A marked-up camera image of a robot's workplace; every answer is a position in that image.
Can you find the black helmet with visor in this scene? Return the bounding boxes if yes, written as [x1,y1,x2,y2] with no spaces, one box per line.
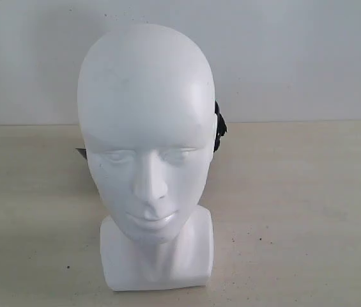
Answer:
[75,100,227,160]

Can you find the white mannequin head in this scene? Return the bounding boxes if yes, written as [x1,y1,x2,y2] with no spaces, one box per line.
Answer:
[77,24,218,291]

